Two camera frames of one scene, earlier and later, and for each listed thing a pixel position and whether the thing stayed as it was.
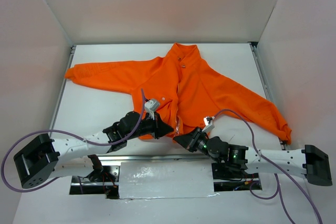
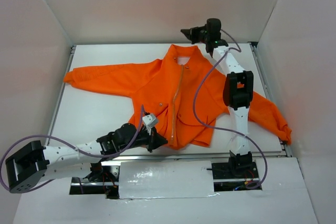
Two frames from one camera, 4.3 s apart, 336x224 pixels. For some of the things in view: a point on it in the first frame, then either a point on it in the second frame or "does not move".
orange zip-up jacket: [189, 91] does not move
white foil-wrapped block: [166, 179] does not move
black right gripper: [193, 140] to [193, 34]
